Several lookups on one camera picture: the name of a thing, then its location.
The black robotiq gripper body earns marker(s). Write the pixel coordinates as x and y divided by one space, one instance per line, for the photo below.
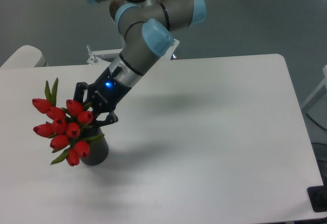
106 92

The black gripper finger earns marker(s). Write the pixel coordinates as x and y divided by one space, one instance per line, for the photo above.
110 118
81 88

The red tulip bouquet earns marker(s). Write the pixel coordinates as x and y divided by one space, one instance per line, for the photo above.
66 126

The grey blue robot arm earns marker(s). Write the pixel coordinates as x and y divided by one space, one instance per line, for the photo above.
146 27

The dark grey ribbed vase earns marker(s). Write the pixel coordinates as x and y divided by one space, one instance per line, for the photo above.
98 146

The white chair armrest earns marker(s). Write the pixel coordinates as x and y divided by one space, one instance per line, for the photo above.
25 57

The black device at table edge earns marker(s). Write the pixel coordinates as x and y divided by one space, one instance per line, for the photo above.
317 196

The white metal base frame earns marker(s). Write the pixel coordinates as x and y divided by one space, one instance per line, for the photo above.
101 56

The white furniture frame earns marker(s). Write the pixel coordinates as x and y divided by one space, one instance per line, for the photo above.
318 92

